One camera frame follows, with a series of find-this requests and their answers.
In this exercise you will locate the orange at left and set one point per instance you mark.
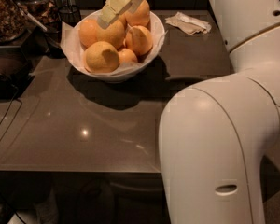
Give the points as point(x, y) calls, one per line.
point(88, 32)

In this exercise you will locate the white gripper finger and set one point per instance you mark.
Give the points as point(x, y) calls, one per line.
point(134, 5)

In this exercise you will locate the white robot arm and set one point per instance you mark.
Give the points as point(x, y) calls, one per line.
point(214, 134)

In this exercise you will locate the glass jar of nuts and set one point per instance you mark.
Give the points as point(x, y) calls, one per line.
point(12, 22)

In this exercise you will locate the white paper bowl liner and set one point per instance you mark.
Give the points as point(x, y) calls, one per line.
point(68, 44)

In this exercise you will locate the white ceramic bowl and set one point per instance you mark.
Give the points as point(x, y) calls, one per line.
point(121, 75)

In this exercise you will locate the small orange at bottom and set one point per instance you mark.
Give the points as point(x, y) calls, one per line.
point(127, 56)

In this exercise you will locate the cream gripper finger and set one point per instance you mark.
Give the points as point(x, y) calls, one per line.
point(111, 11)

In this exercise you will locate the orange at right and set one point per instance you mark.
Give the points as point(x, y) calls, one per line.
point(139, 40)

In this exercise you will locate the paper sachets on table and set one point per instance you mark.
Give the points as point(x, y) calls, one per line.
point(189, 25)

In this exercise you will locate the black wire holder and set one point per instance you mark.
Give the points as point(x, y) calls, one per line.
point(71, 16)

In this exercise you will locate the large yellow front orange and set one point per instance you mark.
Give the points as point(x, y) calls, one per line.
point(101, 57)

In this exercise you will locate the serving spoon with white handle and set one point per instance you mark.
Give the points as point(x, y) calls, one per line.
point(30, 17)

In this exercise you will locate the black appliance at left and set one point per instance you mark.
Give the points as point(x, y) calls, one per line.
point(15, 73)

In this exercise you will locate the orange at top back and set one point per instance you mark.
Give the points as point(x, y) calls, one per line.
point(139, 17)

